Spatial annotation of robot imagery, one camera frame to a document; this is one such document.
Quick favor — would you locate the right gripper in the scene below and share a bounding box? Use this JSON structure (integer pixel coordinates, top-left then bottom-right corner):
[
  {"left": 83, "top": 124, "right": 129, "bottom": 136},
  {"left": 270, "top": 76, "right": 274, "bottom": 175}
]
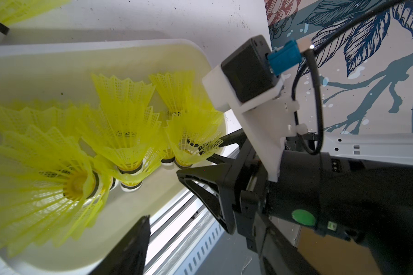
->
[{"left": 176, "top": 129, "right": 318, "bottom": 275}]

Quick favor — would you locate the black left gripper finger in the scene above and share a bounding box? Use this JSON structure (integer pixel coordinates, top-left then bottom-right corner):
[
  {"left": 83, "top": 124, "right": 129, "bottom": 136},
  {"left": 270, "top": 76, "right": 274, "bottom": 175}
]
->
[{"left": 91, "top": 215, "right": 150, "bottom": 275}]

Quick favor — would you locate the yellow shuttlecock three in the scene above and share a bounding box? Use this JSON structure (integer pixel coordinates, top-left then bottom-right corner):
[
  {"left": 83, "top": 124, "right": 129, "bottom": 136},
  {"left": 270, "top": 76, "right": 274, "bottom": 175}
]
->
[{"left": 164, "top": 110, "right": 224, "bottom": 168}]

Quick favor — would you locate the yellow shuttlecock seven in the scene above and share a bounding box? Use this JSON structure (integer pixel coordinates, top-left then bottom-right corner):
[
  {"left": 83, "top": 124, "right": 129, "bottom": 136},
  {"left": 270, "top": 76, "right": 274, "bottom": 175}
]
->
[{"left": 0, "top": 126, "right": 113, "bottom": 257}]

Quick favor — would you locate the yellow shuttlecock two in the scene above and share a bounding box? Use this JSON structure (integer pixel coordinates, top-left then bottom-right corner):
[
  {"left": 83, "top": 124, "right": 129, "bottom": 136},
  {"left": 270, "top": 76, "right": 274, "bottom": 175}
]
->
[{"left": 148, "top": 71, "right": 195, "bottom": 115}]

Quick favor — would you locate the yellow shuttlecock five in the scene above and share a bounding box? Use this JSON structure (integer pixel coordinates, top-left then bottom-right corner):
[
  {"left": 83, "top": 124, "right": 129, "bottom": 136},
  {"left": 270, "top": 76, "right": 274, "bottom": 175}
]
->
[{"left": 78, "top": 100, "right": 161, "bottom": 171}]

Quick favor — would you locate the white storage box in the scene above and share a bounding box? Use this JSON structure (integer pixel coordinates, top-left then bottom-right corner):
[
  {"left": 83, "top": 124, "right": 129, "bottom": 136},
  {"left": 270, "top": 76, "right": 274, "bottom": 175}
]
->
[{"left": 0, "top": 39, "right": 211, "bottom": 274}]

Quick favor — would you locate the yellow shuttlecock eight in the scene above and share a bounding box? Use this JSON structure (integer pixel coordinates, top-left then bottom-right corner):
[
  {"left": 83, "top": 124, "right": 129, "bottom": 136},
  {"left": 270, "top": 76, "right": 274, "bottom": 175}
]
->
[{"left": 0, "top": 0, "right": 70, "bottom": 35}]

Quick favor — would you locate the yellow shuttlecock six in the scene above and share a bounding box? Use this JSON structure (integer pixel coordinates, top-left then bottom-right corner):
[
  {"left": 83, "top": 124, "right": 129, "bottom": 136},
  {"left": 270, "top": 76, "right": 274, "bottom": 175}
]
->
[{"left": 94, "top": 147, "right": 165, "bottom": 192}]

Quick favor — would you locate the yellow shuttlecock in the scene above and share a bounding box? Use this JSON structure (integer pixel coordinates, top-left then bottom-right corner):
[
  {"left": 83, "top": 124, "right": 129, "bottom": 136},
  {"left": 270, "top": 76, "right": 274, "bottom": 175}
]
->
[{"left": 0, "top": 100, "right": 81, "bottom": 140}]

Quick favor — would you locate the yellow shuttlecock four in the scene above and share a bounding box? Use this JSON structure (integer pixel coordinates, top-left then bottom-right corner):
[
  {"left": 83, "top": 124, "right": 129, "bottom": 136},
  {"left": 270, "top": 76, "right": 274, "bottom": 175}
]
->
[{"left": 91, "top": 74, "right": 156, "bottom": 108}]

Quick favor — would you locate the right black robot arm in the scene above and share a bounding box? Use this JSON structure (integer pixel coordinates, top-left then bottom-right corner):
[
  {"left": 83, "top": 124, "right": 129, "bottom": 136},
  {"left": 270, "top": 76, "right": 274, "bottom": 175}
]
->
[{"left": 177, "top": 130, "right": 413, "bottom": 275}]

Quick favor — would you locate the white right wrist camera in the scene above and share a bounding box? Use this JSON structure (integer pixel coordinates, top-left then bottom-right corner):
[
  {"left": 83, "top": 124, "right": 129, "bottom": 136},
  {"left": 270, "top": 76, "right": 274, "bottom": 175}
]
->
[{"left": 202, "top": 35, "right": 312, "bottom": 182}]

